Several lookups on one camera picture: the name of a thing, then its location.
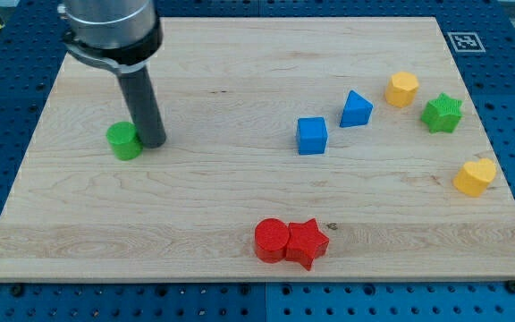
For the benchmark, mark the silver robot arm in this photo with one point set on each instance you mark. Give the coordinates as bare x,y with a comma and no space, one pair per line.
114,35

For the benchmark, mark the red star block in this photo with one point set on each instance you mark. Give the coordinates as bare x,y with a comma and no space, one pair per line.
307,242

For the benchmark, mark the green star block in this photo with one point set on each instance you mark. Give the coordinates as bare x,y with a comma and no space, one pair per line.
442,114

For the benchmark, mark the wooden board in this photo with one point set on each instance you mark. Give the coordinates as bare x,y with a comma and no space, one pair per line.
231,91

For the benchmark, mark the blue cube block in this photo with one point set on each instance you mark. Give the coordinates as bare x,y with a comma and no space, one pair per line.
311,135

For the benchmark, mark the red cylinder block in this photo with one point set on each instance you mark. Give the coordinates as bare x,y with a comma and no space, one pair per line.
271,236

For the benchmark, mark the blue triangle block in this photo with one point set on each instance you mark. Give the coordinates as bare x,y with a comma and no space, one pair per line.
356,111

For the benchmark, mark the green cylinder block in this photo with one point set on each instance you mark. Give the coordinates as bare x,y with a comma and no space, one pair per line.
124,141

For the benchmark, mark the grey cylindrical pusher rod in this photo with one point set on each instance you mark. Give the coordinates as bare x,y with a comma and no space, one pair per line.
141,102

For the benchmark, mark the yellow hexagon block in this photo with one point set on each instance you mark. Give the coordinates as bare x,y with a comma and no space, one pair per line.
401,89

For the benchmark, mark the yellow heart block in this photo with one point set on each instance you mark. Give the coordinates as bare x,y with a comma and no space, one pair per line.
474,177

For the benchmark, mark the white fiducial marker tag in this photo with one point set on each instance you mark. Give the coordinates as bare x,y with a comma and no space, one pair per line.
466,42

